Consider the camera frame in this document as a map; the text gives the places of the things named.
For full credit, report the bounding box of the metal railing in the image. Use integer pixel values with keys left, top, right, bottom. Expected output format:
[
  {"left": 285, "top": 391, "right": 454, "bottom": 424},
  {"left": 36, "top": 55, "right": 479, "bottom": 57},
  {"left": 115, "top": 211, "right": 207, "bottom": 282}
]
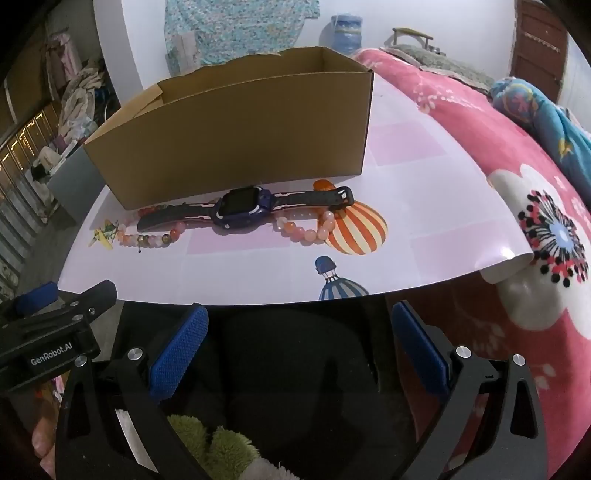
[{"left": 0, "top": 106, "right": 61, "bottom": 278}]

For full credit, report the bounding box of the brown wooden door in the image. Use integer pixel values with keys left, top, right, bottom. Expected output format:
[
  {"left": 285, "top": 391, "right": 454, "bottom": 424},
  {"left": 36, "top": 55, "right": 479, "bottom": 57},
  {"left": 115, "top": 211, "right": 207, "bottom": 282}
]
[{"left": 510, "top": 0, "right": 571, "bottom": 104}]

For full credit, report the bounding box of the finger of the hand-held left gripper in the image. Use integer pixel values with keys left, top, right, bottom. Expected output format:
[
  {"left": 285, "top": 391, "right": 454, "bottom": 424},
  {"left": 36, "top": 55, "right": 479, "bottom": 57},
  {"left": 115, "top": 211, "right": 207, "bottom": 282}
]
[
  {"left": 55, "top": 279, "right": 119, "bottom": 324},
  {"left": 0, "top": 282, "right": 60, "bottom": 320}
]

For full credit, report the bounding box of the blue printed blanket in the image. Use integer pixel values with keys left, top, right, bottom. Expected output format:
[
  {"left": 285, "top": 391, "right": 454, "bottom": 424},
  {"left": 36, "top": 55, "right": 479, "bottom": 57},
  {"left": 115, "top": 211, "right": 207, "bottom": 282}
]
[{"left": 489, "top": 78, "right": 591, "bottom": 195}]

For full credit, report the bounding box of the teal patterned wall cloth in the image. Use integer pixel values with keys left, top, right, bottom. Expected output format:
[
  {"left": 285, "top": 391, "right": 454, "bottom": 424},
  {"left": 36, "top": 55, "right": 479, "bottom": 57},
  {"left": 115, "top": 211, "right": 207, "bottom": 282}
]
[{"left": 165, "top": 0, "right": 321, "bottom": 77}]

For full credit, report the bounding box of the multicolour bead bracelet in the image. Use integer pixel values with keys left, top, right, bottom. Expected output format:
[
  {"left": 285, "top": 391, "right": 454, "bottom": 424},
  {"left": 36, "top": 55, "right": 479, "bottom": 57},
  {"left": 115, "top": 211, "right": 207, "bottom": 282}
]
[{"left": 117, "top": 205, "right": 188, "bottom": 251}]

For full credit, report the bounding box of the person's left hand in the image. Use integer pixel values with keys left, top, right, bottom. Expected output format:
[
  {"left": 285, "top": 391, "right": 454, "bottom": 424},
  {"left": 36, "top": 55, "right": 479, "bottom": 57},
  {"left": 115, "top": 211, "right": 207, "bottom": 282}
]
[{"left": 31, "top": 411, "right": 59, "bottom": 470}]

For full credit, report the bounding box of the brown cardboard box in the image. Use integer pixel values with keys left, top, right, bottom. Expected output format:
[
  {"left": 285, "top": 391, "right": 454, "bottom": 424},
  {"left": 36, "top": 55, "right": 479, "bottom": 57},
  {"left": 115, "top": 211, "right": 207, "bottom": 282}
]
[{"left": 83, "top": 46, "right": 375, "bottom": 211}]

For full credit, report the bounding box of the pale pink balloon print mat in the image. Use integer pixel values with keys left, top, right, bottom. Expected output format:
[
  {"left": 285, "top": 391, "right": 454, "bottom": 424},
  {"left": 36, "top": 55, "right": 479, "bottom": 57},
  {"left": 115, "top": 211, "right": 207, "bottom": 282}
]
[{"left": 62, "top": 69, "right": 536, "bottom": 305}]

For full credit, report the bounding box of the pile of clothes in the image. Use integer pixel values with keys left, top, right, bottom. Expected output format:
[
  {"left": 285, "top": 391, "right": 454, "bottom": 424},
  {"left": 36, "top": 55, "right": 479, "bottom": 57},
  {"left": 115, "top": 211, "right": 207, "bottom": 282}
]
[{"left": 58, "top": 67, "right": 109, "bottom": 139}]

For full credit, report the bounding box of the pink floral blanket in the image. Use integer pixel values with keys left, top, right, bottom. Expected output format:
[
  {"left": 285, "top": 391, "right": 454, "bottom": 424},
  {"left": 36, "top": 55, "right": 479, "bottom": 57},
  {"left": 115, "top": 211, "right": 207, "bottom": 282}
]
[{"left": 351, "top": 46, "right": 591, "bottom": 480}]

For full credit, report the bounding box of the grey board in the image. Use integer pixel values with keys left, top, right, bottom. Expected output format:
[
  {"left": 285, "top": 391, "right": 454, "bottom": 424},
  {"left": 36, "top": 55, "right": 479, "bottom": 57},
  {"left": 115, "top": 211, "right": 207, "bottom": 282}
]
[{"left": 46, "top": 145, "right": 109, "bottom": 227}]

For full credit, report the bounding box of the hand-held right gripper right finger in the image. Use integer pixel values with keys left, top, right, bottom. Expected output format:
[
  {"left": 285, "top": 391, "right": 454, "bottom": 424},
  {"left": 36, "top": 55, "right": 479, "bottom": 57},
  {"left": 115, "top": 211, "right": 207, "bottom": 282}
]
[{"left": 390, "top": 300, "right": 549, "bottom": 480}]

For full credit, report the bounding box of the wooden chair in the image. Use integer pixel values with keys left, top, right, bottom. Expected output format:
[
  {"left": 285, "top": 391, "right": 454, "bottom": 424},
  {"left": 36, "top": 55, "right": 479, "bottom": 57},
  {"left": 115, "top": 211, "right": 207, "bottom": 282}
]
[{"left": 392, "top": 27, "right": 435, "bottom": 49}]

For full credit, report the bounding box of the grey pillow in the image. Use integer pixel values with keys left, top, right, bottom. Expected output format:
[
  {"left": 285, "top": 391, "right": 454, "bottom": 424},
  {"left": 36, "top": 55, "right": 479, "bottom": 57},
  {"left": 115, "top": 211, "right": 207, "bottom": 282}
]
[{"left": 385, "top": 44, "right": 495, "bottom": 88}]

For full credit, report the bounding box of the purple smartwatch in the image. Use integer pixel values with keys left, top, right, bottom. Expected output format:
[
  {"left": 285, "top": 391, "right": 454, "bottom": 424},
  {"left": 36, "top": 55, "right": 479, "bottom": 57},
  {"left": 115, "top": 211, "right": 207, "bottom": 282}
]
[{"left": 137, "top": 185, "right": 355, "bottom": 234}]

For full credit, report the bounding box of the blue water jug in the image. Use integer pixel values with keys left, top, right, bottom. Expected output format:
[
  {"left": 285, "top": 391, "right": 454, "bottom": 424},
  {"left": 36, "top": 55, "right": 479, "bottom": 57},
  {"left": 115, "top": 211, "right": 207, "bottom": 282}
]
[{"left": 330, "top": 13, "right": 365, "bottom": 55}]

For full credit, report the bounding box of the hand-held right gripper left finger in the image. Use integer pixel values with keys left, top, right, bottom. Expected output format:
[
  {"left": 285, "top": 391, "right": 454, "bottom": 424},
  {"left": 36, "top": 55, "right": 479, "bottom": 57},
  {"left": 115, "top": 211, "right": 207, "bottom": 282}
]
[{"left": 54, "top": 302, "right": 211, "bottom": 480}]

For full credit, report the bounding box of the green plush cloth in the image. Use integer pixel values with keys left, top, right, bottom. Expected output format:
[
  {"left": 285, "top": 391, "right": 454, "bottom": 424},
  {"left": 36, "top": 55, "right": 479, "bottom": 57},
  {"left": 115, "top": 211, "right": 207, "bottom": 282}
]
[{"left": 166, "top": 413, "right": 259, "bottom": 480}]

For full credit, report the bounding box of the pink bead bracelet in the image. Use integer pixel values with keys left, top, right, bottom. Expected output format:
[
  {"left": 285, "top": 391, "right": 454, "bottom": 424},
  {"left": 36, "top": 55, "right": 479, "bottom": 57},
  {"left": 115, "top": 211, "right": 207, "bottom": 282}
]
[{"left": 274, "top": 210, "right": 337, "bottom": 247}]

